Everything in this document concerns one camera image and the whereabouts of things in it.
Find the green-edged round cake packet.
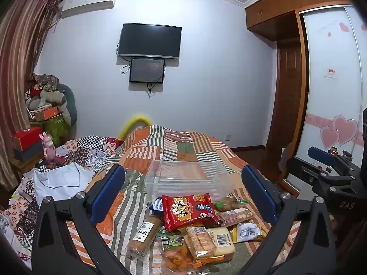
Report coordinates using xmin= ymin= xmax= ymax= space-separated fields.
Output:
xmin=214 ymin=194 xmax=249 ymax=212

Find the wooden overhead cabinet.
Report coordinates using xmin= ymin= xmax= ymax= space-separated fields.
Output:
xmin=245 ymin=0 xmax=357 ymax=43

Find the pale yellow cake packet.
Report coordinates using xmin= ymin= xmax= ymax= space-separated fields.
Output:
xmin=211 ymin=227 xmax=236 ymax=262

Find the long brown biscuit packet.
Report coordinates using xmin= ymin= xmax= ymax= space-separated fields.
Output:
xmin=127 ymin=215 xmax=163 ymax=261

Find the black wall television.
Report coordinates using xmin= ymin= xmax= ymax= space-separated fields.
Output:
xmin=118 ymin=23 xmax=183 ymax=60

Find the white cloth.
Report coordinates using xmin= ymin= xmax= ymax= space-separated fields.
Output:
xmin=34 ymin=162 xmax=96 ymax=204

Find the small yellow packet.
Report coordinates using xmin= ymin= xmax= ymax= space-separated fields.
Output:
xmin=232 ymin=223 xmax=266 ymax=243

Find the blue-edged snack packet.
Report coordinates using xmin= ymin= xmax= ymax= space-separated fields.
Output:
xmin=149 ymin=197 xmax=164 ymax=213

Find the small black monitor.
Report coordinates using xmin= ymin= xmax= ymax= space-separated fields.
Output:
xmin=129 ymin=58 xmax=166 ymax=84

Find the striped curtain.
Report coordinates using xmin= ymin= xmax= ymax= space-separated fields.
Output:
xmin=0 ymin=0 xmax=63 ymax=204

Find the clear dried meat packet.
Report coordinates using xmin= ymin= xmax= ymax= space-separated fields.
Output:
xmin=218 ymin=208 xmax=255 ymax=227

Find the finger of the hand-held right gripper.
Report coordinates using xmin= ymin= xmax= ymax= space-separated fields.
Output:
xmin=308 ymin=147 xmax=362 ymax=176
xmin=287 ymin=156 xmax=359 ymax=196

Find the pink doll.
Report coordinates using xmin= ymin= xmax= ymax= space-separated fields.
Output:
xmin=39 ymin=132 xmax=58 ymax=169

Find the yellow foam tube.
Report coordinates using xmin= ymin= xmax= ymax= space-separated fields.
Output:
xmin=119 ymin=114 xmax=153 ymax=140

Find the brown wooden door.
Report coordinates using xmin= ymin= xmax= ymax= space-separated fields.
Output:
xmin=266 ymin=38 xmax=305 ymax=151

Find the patterned cloth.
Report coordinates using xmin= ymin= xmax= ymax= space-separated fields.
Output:
xmin=32 ymin=74 xmax=60 ymax=91

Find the floral cloth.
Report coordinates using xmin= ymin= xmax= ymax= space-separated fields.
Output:
xmin=0 ymin=175 xmax=41 ymax=264

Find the checkered patchwork blanket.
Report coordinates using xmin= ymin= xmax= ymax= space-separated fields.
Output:
xmin=54 ymin=135 xmax=127 ymax=173

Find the grey cloth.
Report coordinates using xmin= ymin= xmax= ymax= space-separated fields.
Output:
xmin=279 ymin=145 xmax=292 ymax=184

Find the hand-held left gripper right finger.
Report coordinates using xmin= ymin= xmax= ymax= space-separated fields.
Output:
xmin=235 ymin=165 xmax=336 ymax=275

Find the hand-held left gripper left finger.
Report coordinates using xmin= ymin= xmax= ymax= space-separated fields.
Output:
xmin=31 ymin=165 xmax=135 ymax=275

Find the black cable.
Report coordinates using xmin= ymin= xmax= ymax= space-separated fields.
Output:
xmin=146 ymin=74 xmax=166 ymax=98
xmin=116 ymin=42 xmax=132 ymax=75

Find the clear plastic container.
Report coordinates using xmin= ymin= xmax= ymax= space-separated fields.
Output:
xmin=144 ymin=160 xmax=242 ymax=204

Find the red box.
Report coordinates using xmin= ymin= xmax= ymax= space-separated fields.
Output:
xmin=11 ymin=130 xmax=43 ymax=151

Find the rice cracker packet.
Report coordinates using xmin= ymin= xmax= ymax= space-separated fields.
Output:
xmin=184 ymin=226 xmax=219 ymax=261

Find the white air conditioner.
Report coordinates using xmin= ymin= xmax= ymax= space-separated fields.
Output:
xmin=60 ymin=0 xmax=119 ymax=18

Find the grey box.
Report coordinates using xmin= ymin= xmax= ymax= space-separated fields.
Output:
xmin=13 ymin=143 xmax=45 ymax=163

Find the red snack packet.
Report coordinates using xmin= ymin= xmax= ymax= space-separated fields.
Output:
xmin=161 ymin=194 xmax=221 ymax=232

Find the orange fried snack packet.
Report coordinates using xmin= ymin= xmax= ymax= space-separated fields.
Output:
xmin=156 ymin=229 xmax=196 ymax=275

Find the orange box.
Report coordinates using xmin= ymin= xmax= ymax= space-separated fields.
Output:
xmin=32 ymin=106 xmax=60 ymax=121

